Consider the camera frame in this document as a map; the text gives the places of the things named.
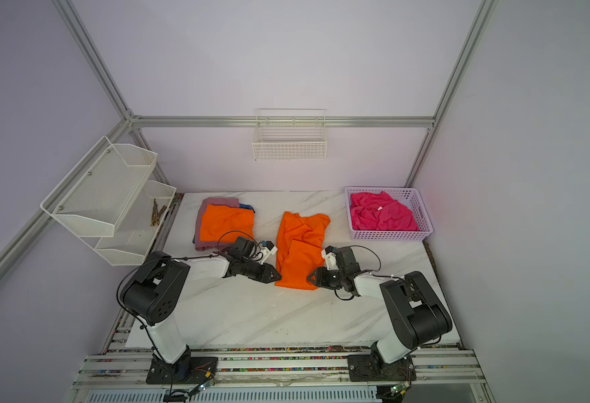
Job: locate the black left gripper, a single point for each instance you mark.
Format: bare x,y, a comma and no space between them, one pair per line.
266,269

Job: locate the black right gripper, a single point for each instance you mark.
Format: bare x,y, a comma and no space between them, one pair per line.
321,279

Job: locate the orange t-shirt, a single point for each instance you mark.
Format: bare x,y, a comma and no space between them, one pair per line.
300,243
223,224

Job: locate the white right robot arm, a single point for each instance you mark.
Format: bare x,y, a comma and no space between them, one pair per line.
416,313

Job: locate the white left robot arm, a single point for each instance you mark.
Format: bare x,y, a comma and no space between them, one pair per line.
152,293

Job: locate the folded orange t-shirt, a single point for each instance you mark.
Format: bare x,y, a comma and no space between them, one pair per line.
223,224

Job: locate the folded blue t-shirt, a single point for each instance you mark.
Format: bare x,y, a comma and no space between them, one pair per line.
246,207

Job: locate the folded mauve t-shirt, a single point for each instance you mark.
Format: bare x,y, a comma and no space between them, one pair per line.
200,245

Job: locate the lilac perforated plastic basket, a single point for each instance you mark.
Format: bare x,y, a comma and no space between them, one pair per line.
410,198

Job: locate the pink t-shirt in basket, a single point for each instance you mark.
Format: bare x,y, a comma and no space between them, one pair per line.
381,213

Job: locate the wooden clothespins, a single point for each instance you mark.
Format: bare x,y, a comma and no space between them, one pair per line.
158,213

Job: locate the white mesh lower shelf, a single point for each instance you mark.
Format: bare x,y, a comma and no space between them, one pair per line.
134,238

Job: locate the white mesh shelf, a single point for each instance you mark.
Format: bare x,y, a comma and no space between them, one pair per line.
94,198
134,238

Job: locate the white mesh upper shelf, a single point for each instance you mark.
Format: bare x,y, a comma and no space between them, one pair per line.
94,198

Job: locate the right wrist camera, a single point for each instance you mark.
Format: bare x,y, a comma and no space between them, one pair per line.
341,259

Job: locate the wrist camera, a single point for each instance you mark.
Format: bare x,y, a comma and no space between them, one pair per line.
341,259
246,249

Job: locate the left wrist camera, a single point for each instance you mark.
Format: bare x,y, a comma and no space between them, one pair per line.
246,249

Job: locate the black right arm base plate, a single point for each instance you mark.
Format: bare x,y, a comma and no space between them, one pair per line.
367,368

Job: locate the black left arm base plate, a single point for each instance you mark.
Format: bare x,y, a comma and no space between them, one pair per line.
193,370

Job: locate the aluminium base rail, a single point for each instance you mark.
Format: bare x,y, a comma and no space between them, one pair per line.
301,374

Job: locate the white wire wall basket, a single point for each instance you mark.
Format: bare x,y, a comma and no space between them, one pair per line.
290,134

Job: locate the aluminium frame profile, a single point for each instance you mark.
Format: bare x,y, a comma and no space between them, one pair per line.
132,124

